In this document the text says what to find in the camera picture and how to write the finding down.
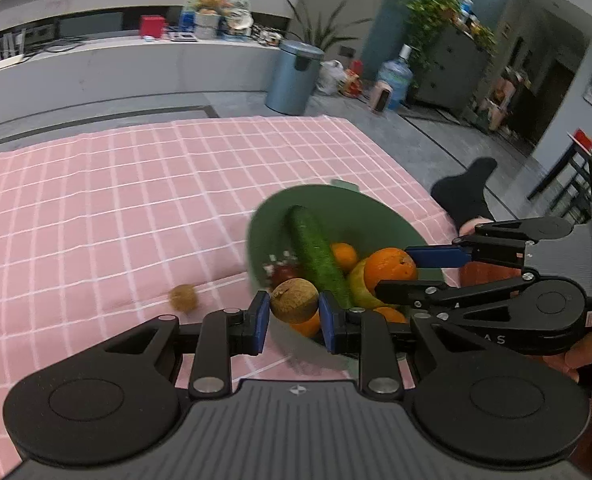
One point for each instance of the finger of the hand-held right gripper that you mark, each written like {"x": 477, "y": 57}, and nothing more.
{"x": 435, "y": 256}
{"x": 425, "y": 294}

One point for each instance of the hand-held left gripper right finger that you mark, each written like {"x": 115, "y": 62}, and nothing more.
{"x": 328, "y": 327}

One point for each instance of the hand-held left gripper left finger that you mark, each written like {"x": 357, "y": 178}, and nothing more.
{"x": 261, "y": 327}

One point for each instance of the brown kiwi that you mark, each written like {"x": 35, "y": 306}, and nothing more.
{"x": 183, "y": 298}
{"x": 294, "y": 301}

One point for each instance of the large dark orange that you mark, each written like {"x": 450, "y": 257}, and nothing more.
{"x": 390, "y": 267}

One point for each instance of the green yellow mango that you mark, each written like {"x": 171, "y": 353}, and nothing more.
{"x": 360, "y": 287}

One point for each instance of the small red fruit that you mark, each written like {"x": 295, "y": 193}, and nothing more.
{"x": 283, "y": 275}

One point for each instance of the green cucumber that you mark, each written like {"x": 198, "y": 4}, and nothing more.
{"x": 311, "y": 245}

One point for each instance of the green colander bowl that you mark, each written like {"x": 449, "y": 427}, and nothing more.
{"x": 355, "y": 215}

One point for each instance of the person's right hand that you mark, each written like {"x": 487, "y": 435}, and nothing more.
{"x": 583, "y": 360}

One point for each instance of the person's black sock foot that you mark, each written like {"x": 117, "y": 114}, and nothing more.
{"x": 463, "y": 190}

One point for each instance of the dark side table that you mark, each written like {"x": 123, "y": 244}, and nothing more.
{"x": 560, "y": 170}

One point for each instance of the small pink heater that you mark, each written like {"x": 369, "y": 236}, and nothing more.
{"x": 380, "y": 99}

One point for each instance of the small red box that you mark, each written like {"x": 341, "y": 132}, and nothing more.
{"x": 585, "y": 140}

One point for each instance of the blue water jug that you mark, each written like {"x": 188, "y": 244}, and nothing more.
{"x": 394, "y": 80}

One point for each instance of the grey cabinet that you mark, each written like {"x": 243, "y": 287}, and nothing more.
{"x": 450, "y": 75}

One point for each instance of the red bag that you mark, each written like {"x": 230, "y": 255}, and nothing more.
{"x": 354, "y": 80}

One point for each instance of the pink checked tablecloth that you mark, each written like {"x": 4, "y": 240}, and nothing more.
{"x": 101, "y": 200}

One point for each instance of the white plastic bag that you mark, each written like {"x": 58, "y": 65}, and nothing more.
{"x": 331, "y": 77}

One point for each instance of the blue grey trash can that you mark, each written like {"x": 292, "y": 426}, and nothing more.
{"x": 293, "y": 80}

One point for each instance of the green trailing plant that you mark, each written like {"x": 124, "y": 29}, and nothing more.
{"x": 430, "y": 10}

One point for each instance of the long-leaf potted plant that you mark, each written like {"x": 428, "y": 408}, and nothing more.
{"x": 321, "y": 30}

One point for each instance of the white marble tv console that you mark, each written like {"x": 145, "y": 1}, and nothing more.
{"x": 126, "y": 75}

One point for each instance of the small kitchen scale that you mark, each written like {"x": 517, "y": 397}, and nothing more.
{"x": 181, "y": 36}

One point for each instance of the colourful picture board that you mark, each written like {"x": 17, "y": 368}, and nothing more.
{"x": 236, "y": 2}

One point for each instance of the white router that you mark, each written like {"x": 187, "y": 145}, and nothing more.
{"x": 11, "y": 57}

